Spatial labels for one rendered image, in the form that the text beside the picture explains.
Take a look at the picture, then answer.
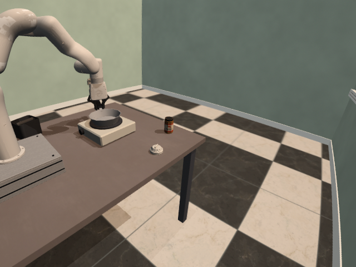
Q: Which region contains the small dark jar with black lid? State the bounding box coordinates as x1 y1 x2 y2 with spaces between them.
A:
164 116 174 134

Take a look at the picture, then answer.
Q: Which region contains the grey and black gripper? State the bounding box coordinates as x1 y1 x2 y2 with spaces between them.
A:
87 82 110 110

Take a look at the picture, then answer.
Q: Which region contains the black square box with grey bar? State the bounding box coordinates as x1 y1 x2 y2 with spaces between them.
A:
11 115 42 140

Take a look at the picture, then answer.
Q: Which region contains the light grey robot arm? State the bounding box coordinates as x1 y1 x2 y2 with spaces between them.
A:
0 8 103 165

